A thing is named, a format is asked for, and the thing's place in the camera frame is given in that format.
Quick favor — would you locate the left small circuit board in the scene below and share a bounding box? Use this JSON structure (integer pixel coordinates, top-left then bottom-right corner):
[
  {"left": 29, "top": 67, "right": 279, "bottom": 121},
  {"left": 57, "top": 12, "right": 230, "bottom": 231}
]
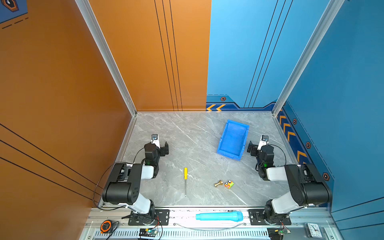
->
[{"left": 138, "top": 228, "right": 160, "bottom": 240}]

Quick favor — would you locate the small colourful battery pack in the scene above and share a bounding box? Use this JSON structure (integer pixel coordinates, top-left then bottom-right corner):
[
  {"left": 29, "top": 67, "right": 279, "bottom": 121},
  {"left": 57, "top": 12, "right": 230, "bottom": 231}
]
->
[{"left": 224, "top": 181, "right": 234, "bottom": 189}]

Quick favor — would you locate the cyan plastic cylinder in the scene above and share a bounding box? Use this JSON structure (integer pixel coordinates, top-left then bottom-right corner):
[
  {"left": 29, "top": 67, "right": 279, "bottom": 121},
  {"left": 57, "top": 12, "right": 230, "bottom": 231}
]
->
[{"left": 196, "top": 211, "right": 244, "bottom": 222}]

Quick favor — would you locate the blue plastic bin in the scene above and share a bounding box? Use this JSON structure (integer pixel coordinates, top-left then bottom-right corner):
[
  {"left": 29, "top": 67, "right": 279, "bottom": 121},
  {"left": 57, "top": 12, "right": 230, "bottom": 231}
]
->
[{"left": 217, "top": 120, "right": 250, "bottom": 161}]

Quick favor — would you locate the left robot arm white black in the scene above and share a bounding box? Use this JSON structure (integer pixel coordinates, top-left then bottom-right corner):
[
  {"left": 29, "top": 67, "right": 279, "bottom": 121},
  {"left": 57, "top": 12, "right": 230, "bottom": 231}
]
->
[{"left": 102, "top": 143, "right": 169, "bottom": 225}]

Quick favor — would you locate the orange black tape measure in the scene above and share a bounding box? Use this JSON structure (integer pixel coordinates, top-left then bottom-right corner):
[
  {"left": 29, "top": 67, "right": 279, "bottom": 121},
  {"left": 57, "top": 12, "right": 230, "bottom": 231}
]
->
[{"left": 100, "top": 220, "right": 114, "bottom": 234}]

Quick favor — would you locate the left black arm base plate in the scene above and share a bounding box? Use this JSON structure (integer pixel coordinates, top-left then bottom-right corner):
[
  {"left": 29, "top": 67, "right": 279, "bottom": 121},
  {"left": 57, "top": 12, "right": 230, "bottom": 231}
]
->
[{"left": 127, "top": 209, "right": 170, "bottom": 226}]

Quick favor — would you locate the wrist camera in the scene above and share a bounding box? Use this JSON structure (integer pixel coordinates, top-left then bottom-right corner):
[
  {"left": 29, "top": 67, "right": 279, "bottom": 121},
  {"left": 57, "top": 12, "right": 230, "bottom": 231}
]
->
[
  {"left": 151, "top": 134, "right": 161, "bottom": 149},
  {"left": 258, "top": 135, "right": 269, "bottom": 151}
]

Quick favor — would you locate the right small circuit board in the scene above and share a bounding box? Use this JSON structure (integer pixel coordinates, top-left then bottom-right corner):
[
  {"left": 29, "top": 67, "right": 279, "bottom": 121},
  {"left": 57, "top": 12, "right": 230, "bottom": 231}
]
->
[{"left": 267, "top": 228, "right": 291, "bottom": 240}]

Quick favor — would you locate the small circuit board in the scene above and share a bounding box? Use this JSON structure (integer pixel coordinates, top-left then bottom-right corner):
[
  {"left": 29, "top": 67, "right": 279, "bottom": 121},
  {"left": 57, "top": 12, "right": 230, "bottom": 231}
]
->
[
  {"left": 138, "top": 228, "right": 160, "bottom": 240},
  {"left": 267, "top": 228, "right": 291, "bottom": 240}
]

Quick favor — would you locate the yellow handle screwdriver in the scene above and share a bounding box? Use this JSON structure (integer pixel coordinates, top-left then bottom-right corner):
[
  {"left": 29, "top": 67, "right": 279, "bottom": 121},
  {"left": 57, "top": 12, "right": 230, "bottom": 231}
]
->
[{"left": 184, "top": 168, "right": 188, "bottom": 197}]

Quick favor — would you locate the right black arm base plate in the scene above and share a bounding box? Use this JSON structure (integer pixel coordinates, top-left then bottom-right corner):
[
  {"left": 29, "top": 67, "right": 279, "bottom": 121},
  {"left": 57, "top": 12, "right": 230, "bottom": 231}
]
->
[{"left": 248, "top": 209, "right": 292, "bottom": 226}]

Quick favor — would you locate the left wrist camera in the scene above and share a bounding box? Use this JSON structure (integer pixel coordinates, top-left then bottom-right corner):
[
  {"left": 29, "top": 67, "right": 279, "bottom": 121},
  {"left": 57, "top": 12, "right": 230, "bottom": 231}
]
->
[{"left": 151, "top": 134, "right": 161, "bottom": 149}]

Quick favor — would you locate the small brass fitting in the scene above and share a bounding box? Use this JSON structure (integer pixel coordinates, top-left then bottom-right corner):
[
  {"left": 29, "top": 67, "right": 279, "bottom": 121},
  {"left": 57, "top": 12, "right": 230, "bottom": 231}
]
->
[{"left": 214, "top": 180, "right": 224, "bottom": 187}]

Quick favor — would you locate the white desk clock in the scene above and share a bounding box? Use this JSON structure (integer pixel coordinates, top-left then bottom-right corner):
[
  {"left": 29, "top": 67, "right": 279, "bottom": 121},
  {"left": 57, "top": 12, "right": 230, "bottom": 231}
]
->
[{"left": 305, "top": 223, "right": 324, "bottom": 239}]

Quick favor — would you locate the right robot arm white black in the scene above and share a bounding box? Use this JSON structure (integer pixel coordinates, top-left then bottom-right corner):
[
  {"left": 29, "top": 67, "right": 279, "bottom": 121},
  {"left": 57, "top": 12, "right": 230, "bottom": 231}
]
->
[{"left": 247, "top": 142, "right": 332, "bottom": 225}]

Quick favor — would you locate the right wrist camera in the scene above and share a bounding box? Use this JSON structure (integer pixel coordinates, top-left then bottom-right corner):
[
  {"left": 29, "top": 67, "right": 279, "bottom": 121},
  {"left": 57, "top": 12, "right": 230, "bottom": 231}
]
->
[{"left": 258, "top": 135, "right": 269, "bottom": 151}]

